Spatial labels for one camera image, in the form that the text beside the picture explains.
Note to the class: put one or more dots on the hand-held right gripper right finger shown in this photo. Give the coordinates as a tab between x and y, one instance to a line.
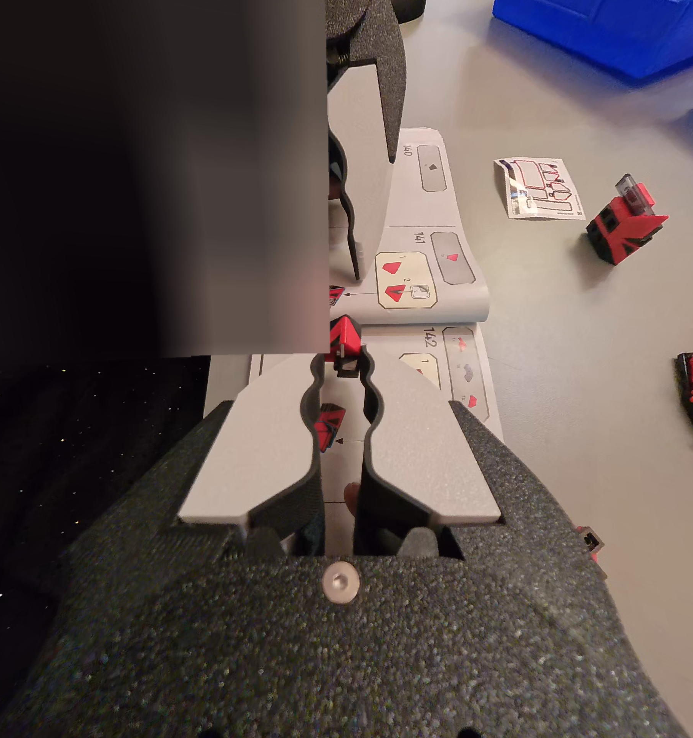
427	455

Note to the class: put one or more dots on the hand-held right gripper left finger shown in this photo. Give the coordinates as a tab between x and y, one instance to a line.
254	449

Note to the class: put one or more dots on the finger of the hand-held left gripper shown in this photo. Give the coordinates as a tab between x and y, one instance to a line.
364	144

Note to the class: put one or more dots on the small red black lego subassembly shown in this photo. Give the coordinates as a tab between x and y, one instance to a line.
343	334

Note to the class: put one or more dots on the red lego subassembly with clear piece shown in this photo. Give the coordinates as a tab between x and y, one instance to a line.
617	230

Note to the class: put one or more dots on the lego instruction booklet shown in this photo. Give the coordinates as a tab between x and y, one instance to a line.
404	190

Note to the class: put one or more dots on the lego sticker sheet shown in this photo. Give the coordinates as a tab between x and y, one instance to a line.
539	190

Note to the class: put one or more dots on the person's right hand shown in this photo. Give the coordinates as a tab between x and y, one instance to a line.
352	499

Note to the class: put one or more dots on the blue plastic storage bin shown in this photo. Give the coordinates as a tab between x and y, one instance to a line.
600	29

